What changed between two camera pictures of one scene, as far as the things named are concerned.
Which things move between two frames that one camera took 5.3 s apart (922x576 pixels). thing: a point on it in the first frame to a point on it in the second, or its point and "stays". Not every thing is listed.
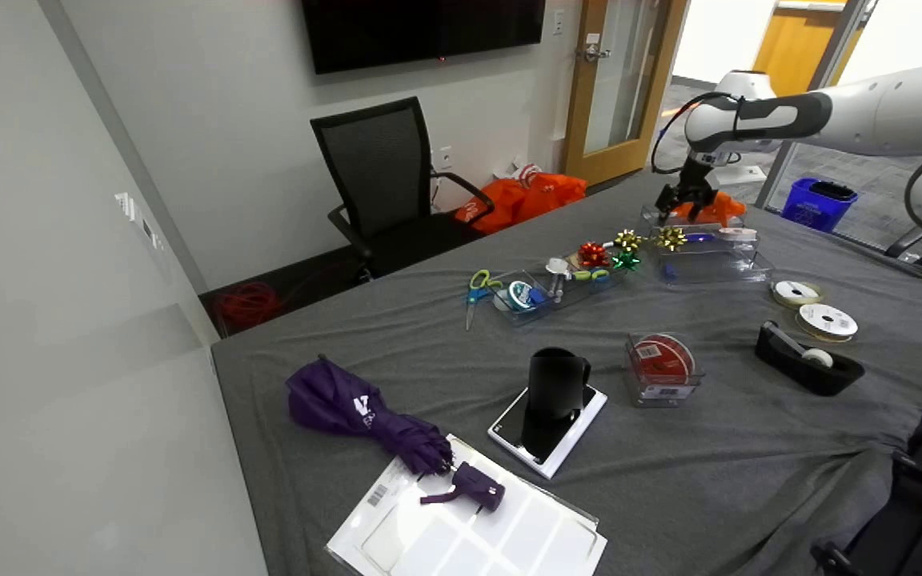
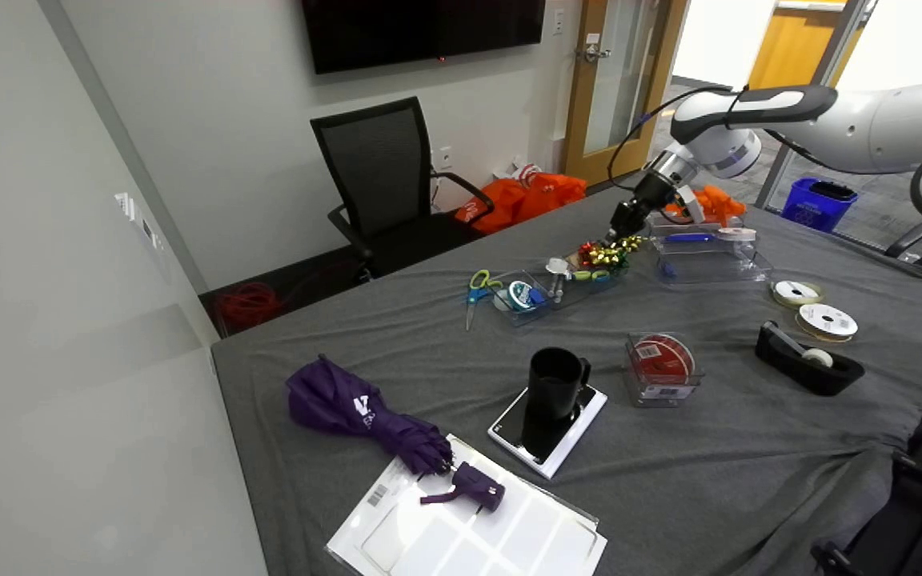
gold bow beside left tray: x=627 y=239 stays
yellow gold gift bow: x=670 y=239 to x=612 y=255
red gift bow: x=594 y=255 stays
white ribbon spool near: x=826 y=320 stays
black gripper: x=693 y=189 to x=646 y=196
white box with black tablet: x=547 y=438 stays
